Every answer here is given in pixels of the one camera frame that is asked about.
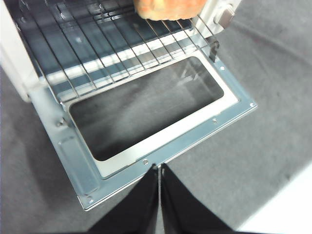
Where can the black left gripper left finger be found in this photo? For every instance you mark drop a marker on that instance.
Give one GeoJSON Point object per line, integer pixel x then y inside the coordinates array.
{"type": "Point", "coordinates": [136, 209]}

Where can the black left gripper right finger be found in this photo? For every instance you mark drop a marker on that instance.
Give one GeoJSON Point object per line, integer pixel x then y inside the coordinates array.
{"type": "Point", "coordinates": [185, 212]}

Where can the cream oven knob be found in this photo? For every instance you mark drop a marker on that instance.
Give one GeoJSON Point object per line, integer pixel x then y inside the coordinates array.
{"type": "Point", "coordinates": [225, 15]}

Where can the oven door with glass window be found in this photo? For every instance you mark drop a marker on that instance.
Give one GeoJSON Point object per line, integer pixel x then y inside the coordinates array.
{"type": "Point", "coordinates": [80, 156]}

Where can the orange twisted bread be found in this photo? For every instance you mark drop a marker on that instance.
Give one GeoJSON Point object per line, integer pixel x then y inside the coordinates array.
{"type": "Point", "coordinates": [168, 9]}

